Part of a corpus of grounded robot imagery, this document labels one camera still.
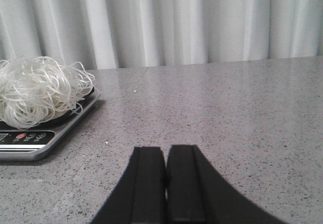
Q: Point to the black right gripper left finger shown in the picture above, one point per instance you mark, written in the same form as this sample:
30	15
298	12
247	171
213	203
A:
140	195

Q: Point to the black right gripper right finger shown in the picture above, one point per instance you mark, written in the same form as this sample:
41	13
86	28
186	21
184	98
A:
197	193

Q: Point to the white vermicelli noodle bundle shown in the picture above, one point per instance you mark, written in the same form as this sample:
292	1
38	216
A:
39	90

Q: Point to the digital kitchen scale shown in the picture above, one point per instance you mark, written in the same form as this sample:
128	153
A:
35	143

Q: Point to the white curtain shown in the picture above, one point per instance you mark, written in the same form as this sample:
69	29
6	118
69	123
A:
108	34

